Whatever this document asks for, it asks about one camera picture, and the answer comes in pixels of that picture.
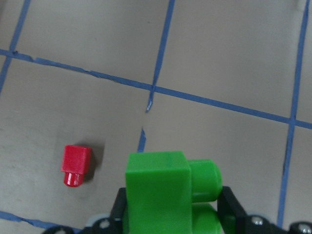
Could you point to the green toy block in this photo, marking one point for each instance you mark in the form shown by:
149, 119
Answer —
169, 194

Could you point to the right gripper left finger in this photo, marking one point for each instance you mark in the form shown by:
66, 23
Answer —
110, 223

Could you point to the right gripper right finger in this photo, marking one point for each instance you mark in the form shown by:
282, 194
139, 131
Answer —
235, 220

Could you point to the red toy block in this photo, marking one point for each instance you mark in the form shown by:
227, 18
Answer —
75, 164

